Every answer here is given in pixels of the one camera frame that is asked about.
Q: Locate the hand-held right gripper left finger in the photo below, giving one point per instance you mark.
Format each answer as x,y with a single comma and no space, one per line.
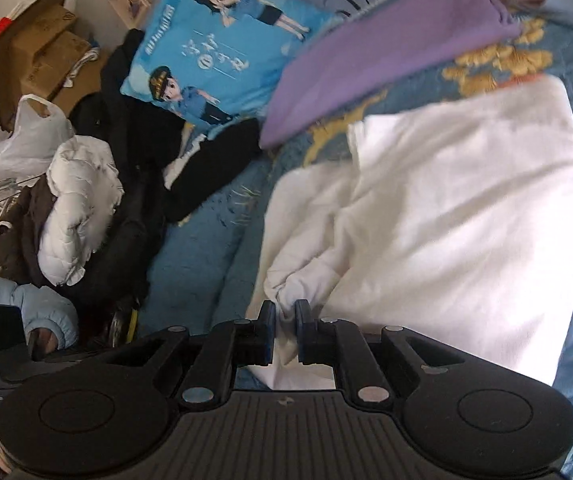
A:
268,335

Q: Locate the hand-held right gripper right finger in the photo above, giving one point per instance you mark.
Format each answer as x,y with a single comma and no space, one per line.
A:
302,332

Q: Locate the white shirt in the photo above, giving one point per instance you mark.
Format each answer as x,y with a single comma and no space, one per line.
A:
441,210

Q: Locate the person's left forearm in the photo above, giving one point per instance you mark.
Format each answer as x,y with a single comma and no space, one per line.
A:
26,300

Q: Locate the blue quilted floral blanket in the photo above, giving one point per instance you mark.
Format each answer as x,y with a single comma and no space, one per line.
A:
201,270

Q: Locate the brown garment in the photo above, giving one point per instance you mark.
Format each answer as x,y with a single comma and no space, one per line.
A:
21,230

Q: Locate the white quilted jacket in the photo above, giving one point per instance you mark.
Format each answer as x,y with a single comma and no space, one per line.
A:
76,220

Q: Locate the black garment white trim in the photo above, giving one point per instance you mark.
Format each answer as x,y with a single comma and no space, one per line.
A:
216,170

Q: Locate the white plastic bag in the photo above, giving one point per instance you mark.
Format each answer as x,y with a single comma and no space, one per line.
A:
31,135

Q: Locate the black jacket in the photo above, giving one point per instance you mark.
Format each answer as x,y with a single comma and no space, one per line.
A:
116,85

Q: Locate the blue cartoon pillow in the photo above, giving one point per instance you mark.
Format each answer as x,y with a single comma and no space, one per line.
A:
226,45

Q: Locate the purple folded garment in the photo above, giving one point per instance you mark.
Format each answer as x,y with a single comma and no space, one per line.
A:
366,45

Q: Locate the open cardboard box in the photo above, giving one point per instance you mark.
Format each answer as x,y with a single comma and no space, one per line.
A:
21,50

